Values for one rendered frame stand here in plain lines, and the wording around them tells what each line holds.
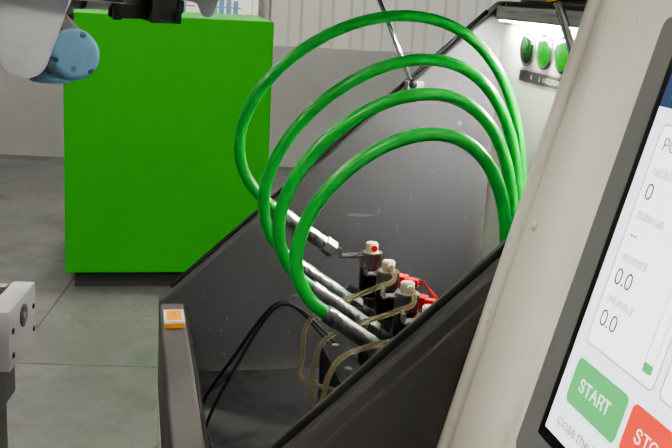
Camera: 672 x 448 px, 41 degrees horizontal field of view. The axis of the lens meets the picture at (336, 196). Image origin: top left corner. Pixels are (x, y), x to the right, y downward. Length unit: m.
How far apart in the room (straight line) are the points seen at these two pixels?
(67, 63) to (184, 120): 2.95
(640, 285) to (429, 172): 0.90
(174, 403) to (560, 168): 0.59
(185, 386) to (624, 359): 0.69
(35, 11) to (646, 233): 0.41
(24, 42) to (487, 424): 0.49
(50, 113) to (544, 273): 7.15
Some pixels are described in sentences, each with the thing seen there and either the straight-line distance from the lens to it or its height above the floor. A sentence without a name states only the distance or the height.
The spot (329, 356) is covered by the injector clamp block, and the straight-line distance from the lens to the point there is 1.21.
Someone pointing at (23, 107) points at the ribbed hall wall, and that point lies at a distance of 7.83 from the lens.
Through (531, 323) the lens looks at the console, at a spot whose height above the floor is 1.20.
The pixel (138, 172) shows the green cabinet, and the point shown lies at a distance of 4.35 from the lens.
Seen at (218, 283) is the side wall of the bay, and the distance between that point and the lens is 1.48.
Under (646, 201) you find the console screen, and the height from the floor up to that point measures 1.32.
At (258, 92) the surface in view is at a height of 1.33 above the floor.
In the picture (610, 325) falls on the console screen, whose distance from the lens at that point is 0.65.
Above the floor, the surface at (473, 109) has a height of 1.33.
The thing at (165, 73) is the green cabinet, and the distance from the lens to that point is 4.28.
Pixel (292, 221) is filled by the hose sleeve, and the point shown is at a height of 1.17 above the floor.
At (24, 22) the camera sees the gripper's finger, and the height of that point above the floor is 1.42.
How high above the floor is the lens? 1.45
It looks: 13 degrees down
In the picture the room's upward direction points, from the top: 3 degrees clockwise
